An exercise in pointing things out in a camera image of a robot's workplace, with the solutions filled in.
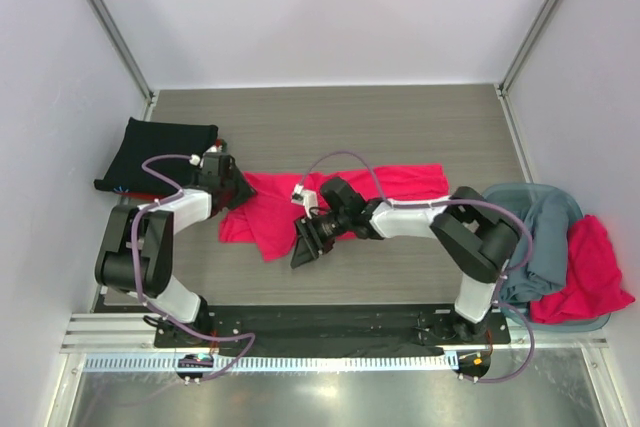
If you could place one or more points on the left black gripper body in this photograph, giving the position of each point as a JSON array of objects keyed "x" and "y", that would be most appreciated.
[{"x": 235, "y": 186}]

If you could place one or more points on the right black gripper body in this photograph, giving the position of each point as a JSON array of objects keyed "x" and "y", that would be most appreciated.
[{"x": 340, "y": 218}]

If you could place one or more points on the pink t shirt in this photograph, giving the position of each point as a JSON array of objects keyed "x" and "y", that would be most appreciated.
[
  {"x": 267, "y": 219},
  {"x": 594, "y": 280}
]

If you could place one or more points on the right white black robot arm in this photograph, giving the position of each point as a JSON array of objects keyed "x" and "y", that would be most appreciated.
[{"x": 479, "y": 236}]

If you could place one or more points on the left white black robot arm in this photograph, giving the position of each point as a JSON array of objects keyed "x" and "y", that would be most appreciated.
[{"x": 137, "y": 249}]

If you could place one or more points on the blue plastic basket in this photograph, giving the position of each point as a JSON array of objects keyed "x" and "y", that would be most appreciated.
[{"x": 493, "y": 195}]

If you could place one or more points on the grey blue t shirt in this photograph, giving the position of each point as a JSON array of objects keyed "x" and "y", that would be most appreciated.
[{"x": 548, "y": 213}]

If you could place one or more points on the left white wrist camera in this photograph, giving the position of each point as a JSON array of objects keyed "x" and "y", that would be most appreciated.
[{"x": 216, "y": 148}]

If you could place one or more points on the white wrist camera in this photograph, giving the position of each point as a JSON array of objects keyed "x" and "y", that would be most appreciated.
[
  {"x": 305, "y": 198},
  {"x": 216, "y": 148}
]

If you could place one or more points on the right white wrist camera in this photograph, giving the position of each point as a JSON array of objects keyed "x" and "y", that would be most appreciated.
[{"x": 305, "y": 198}]

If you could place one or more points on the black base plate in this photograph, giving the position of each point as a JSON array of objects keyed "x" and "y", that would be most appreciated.
[{"x": 352, "y": 331}]

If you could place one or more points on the slotted white cable duct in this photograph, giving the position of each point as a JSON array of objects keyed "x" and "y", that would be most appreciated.
[{"x": 199, "y": 363}]

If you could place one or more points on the left aluminium frame post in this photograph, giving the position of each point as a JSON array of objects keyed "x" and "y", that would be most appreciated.
[{"x": 108, "y": 24}]

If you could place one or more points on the aluminium frame post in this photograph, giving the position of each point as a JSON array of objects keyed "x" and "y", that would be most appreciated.
[
  {"x": 541, "y": 21},
  {"x": 108, "y": 24}
]

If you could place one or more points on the right aluminium frame post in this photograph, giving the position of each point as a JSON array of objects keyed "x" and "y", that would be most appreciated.
[{"x": 541, "y": 21}]

